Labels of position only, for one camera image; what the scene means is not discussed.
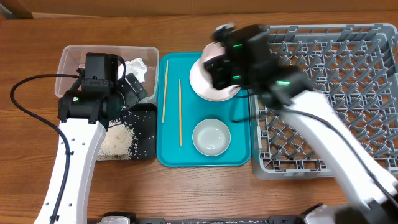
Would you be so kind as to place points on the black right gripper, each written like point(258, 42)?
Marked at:
point(217, 70)

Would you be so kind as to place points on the pink bowl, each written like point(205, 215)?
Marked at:
point(212, 50)

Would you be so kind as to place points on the white grey bowl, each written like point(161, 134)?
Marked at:
point(211, 137)

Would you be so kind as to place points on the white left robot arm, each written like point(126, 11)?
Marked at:
point(99, 95)

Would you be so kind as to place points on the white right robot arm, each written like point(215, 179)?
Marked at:
point(248, 62)

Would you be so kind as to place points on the black food waste tray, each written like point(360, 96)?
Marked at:
point(144, 137)

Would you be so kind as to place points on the grey dishwasher rack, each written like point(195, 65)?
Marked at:
point(355, 67)

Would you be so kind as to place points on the white pink plate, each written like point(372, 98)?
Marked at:
point(202, 86)

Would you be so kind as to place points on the right wooden chopstick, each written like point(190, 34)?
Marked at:
point(180, 110)

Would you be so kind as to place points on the wooden chopstick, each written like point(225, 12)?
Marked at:
point(180, 110)
point(165, 91)

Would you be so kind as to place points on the teal plastic tray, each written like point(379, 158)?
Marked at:
point(232, 112)

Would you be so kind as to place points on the left wooden chopstick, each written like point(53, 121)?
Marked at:
point(165, 91)

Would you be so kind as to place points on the crumpled white napkin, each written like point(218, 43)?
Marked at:
point(137, 67)

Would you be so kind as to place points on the pile of rice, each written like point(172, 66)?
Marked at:
point(116, 143)

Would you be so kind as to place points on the clear plastic bin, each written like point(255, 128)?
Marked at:
point(74, 57)

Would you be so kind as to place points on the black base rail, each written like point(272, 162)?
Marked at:
point(128, 217)

